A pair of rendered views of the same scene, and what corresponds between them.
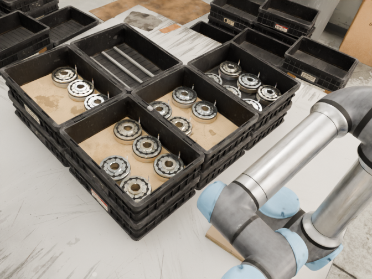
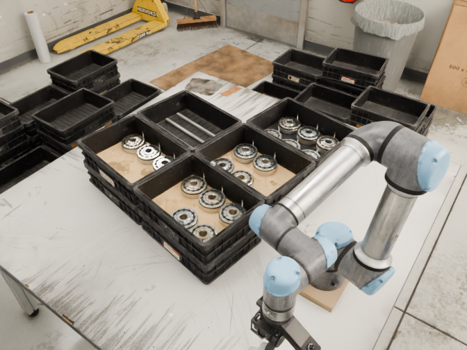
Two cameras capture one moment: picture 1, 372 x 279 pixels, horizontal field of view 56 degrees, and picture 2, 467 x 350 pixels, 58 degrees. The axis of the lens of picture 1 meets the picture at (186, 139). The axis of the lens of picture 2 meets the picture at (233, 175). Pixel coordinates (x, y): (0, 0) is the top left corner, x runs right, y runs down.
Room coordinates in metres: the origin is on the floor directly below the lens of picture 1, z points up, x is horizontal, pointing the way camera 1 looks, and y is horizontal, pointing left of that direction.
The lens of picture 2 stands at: (-0.33, -0.09, 2.00)
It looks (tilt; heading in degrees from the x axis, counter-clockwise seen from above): 42 degrees down; 7
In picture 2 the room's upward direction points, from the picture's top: straight up
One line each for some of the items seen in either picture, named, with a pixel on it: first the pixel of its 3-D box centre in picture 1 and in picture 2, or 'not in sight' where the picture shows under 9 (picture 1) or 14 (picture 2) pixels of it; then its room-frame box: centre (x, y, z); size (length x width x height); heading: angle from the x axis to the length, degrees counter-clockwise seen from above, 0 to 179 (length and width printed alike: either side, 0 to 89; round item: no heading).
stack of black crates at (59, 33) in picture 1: (66, 44); (129, 116); (2.08, 0.95, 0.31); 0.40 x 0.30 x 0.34; 152
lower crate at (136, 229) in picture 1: (132, 173); (200, 225); (0.75, 0.17, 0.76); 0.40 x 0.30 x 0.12; 52
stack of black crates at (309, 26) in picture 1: (280, 36); (349, 89); (2.55, -0.61, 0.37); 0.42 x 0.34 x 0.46; 62
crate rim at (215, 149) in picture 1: (194, 106); (254, 159); (0.99, -0.01, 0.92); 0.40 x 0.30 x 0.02; 52
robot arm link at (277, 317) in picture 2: not in sight; (277, 304); (0.21, -0.13, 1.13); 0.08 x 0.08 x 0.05
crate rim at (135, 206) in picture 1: (132, 144); (197, 196); (0.75, 0.17, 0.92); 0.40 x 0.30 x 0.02; 52
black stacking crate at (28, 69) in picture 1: (65, 93); (135, 157); (0.99, 0.49, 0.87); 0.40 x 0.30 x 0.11; 52
